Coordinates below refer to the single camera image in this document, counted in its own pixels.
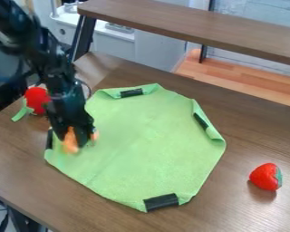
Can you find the wooden bench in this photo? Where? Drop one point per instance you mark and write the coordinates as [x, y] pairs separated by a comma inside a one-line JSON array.
[[200, 27]]

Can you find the red toy with green stalk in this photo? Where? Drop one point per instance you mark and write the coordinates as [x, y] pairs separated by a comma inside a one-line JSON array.
[[35, 99]]

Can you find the red toy strawberry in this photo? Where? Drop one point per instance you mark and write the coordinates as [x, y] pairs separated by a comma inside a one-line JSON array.
[[265, 177]]

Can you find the orange toy croissant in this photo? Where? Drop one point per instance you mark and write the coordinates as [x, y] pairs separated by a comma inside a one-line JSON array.
[[70, 142]]

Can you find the white cabinet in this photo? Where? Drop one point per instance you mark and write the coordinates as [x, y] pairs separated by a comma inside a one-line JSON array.
[[123, 42]]

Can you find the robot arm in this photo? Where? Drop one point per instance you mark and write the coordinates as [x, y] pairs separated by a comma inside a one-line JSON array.
[[22, 33]]

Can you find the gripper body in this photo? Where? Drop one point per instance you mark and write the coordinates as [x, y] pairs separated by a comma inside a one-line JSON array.
[[68, 105]]

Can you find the green cloth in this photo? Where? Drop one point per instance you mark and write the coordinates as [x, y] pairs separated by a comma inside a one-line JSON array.
[[151, 142]]

